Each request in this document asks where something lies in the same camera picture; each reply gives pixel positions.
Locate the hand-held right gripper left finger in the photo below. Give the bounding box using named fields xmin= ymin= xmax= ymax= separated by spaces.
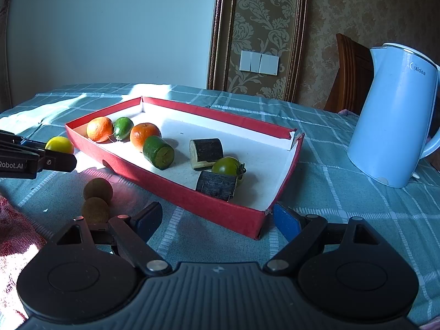
xmin=51 ymin=202 xmax=172 ymax=276

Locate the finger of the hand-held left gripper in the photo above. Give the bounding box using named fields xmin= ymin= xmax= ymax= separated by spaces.
xmin=0 ymin=149 xmax=77 ymax=180
xmin=0 ymin=130 xmax=46 ymax=154

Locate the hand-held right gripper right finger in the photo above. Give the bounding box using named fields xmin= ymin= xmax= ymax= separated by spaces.
xmin=263 ymin=202 xmax=387 ymax=276

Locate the yellow lemon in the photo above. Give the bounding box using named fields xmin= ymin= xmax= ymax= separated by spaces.
xmin=45 ymin=136 xmax=74 ymax=155

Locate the orange mandarin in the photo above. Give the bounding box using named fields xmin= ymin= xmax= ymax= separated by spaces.
xmin=130 ymin=123 xmax=162 ymax=152
xmin=86 ymin=116 xmax=114 ymax=143

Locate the red cardboard box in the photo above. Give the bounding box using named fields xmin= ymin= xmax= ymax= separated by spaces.
xmin=65 ymin=96 xmax=305 ymax=240

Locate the dark split sugarcane piece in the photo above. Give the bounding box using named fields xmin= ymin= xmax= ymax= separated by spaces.
xmin=196 ymin=170 xmax=238 ymax=202

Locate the green tomato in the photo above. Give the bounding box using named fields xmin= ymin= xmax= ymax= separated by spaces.
xmin=211 ymin=157 xmax=246 ymax=188

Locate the dark sugarcane cylinder piece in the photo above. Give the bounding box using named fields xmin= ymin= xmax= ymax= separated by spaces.
xmin=189 ymin=138 xmax=224 ymax=170

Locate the teal checked tablecloth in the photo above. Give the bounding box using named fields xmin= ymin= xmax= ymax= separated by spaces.
xmin=0 ymin=82 xmax=440 ymax=320

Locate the beige round longan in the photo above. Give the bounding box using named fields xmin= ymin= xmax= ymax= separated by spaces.
xmin=81 ymin=197 xmax=111 ymax=226
xmin=83 ymin=178 xmax=114 ymax=204

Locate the green cucumber piece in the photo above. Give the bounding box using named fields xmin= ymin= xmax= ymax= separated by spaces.
xmin=142 ymin=135 xmax=175 ymax=170

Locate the green lime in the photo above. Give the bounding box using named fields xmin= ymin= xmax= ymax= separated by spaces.
xmin=113 ymin=116 xmax=134 ymax=141

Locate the pink towel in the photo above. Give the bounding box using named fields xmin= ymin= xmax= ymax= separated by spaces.
xmin=0 ymin=194 xmax=47 ymax=320

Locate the light blue electric kettle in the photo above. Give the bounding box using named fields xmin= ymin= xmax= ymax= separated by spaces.
xmin=346 ymin=43 xmax=440 ymax=189

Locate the wooden chair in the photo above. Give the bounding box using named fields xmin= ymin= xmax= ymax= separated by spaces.
xmin=323 ymin=34 xmax=375 ymax=116

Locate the white wall switch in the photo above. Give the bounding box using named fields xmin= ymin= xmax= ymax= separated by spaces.
xmin=259 ymin=53 xmax=280 ymax=75
xmin=240 ymin=50 xmax=261 ymax=73

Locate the ornate wooden wall frame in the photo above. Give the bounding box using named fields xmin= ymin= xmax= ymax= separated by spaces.
xmin=206 ymin=0 xmax=310 ymax=104

